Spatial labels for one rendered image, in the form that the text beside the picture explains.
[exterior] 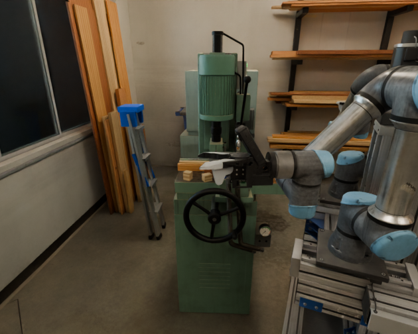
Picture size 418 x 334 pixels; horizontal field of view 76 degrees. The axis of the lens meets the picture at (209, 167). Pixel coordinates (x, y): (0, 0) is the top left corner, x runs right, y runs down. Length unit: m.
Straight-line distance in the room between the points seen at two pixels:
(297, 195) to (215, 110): 0.72
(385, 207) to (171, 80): 3.29
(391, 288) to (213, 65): 1.12
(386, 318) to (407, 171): 0.48
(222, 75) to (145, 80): 2.68
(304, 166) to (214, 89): 0.73
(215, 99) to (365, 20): 2.86
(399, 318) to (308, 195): 0.53
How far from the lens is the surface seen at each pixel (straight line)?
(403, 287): 1.20
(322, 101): 3.28
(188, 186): 1.39
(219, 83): 1.33
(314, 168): 0.74
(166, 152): 4.06
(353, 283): 1.20
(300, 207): 0.78
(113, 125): 2.68
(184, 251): 1.61
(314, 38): 3.79
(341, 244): 1.10
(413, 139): 0.85
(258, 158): 0.70
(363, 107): 0.91
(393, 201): 0.90
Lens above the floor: 1.47
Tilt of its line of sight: 21 degrees down
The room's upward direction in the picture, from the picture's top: straight up
